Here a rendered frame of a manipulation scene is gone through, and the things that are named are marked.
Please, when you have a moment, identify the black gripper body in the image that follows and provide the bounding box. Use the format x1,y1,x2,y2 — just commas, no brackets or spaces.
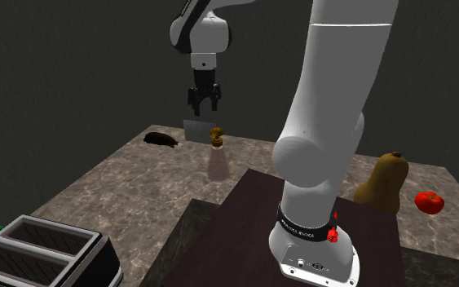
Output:
188,68,222,105

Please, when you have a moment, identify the grey flat square box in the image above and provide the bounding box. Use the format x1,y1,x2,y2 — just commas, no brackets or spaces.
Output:
183,119,217,145

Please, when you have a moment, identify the dark brown eggplant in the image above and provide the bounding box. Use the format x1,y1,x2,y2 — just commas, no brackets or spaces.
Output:
143,131,179,149

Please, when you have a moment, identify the pink spray bottle brown top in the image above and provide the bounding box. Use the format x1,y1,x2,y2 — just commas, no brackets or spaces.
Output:
206,126,231,183

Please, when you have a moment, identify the dark brown robot stand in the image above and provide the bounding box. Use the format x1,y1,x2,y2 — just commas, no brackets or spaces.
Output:
139,168,407,287

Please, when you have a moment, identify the tan butternut squash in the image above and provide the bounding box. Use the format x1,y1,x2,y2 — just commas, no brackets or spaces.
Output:
352,151,410,216

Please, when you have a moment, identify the black silver two-slot toaster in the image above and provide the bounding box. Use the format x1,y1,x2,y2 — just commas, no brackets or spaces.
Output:
0,214,124,287

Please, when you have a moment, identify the red tomato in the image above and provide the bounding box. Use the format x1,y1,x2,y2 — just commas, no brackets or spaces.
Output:
413,191,445,215

